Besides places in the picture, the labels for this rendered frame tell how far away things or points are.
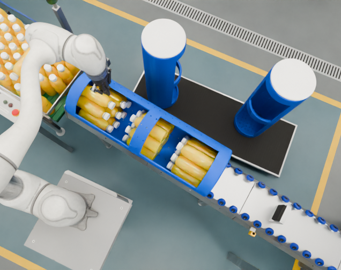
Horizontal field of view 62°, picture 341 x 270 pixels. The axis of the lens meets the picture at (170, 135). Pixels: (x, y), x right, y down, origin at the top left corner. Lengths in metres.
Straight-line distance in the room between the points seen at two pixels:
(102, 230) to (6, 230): 1.48
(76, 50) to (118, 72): 1.93
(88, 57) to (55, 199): 0.62
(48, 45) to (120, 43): 2.04
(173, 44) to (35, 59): 0.98
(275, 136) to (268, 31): 1.20
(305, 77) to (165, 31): 0.90
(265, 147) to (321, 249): 1.08
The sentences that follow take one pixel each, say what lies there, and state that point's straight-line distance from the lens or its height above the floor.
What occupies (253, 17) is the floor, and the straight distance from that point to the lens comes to 3.40.
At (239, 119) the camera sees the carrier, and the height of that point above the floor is 0.16.
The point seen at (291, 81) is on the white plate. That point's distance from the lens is 1.88.
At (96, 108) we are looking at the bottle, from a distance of 1.56.
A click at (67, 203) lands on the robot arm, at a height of 1.33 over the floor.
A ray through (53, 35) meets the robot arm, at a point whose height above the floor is 1.71.
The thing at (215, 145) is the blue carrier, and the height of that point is 1.20.
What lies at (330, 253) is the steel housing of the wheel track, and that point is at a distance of 1.92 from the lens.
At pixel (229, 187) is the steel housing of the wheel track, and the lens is 1.70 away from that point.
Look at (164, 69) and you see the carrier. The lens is 1.90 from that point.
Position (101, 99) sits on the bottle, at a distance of 1.53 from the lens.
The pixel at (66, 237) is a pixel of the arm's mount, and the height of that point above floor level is 1.08.
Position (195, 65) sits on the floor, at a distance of 2.96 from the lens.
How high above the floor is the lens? 2.58
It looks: 75 degrees down
